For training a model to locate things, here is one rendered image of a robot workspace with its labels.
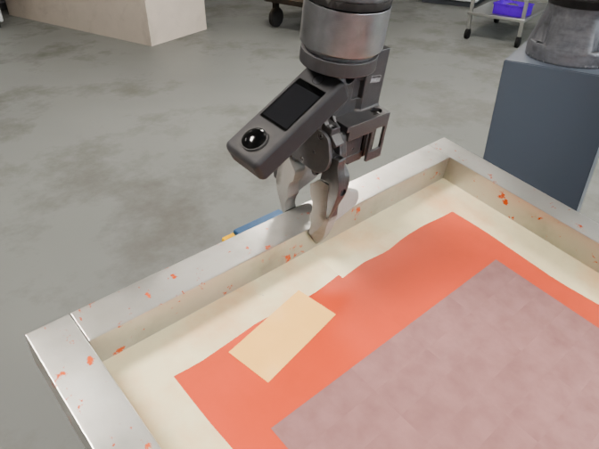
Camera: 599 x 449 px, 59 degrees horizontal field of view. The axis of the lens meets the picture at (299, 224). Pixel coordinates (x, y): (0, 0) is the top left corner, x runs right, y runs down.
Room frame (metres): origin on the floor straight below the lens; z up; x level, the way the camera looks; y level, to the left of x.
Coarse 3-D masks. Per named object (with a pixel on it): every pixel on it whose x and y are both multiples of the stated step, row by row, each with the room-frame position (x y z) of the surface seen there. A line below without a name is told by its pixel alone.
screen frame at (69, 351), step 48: (432, 144) 0.68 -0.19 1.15; (384, 192) 0.56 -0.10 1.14; (480, 192) 0.61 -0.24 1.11; (528, 192) 0.58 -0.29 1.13; (240, 240) 0.45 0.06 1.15; (288, 240) 0.46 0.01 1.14; (576, 240) 0.51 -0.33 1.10; (144, 288) 0.37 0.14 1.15; (192, 288) 0.38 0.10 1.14; (48, 336) 0.31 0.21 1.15; (96, 336) 0.32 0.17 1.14; (144, 336) 0.35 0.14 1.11; (48, 384) 0.29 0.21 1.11; (96, 384) 0.27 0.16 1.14; (96, 432) 0.23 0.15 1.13; (144, 432) 0.24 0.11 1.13
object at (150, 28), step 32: (32, 0) 6.37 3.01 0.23; (64, 0) 6.04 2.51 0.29; (96, 0) 5.74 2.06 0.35; (128, 0) 5.47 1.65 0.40; (160, 0) 5.51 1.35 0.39; (192, 0) 5.86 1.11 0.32; (96, 32) 5.80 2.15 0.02; (128, 32) 5.51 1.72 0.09; (160, 32) 5.46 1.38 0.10; (192, 32) 5.82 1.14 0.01
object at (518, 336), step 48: (432, 240) 0.52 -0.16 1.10; (480, 240) 0.53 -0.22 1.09; (384, 288) 0.43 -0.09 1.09; (432, 288) 0.44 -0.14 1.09; (480, 288) 0.44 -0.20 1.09; (528, 288) 0.45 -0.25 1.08; (432, 336) 0.37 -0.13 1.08; (480, 336) 0.38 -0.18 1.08; (528, 336) 0.38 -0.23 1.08; (576, 336) 0.39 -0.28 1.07; (480, 384) 0.32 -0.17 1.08; (528, 384) 0.33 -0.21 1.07; (576, 384) 0.33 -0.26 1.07; (528, 432) 0.28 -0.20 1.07; (576, 432) 0.28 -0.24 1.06
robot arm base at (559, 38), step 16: (560, 0) 0.90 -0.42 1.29; (576, 0) 0.88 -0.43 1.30; (544, 16) 0.93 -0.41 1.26; (560, 16) 0.89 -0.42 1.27; (576, 16) 0.88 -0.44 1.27; (592, 16) 0.87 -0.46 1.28; (544, 32) 0.92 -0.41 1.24; (560, 32) 0.88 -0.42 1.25; (576, 32) 0.87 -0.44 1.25; (592, 32) 0.86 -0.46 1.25; (528, 48) 0.93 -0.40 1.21; (544, 48) 0.89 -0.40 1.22; (560, 48) 0.87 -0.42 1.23; (576, 48) 0.86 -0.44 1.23; (592, 48) 0.85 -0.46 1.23; (560, 64) 0.86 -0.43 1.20; (576, 64) 0.85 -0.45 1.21; (592, 64) 0.85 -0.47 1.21
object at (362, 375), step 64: (384, 320) 0.39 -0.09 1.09; (192, 384) 0.30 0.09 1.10; (256, 384) 0.31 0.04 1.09; (320, 384) 0.31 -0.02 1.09; (384, 384) 0.32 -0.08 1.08; (448, 384) 0.32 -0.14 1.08; (256, 448) 0.25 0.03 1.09; (320, 448) 0.25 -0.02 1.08; (384, 448) 0.26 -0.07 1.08; (448, 448) 0.26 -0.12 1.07; (512, 448) 0.26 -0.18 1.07
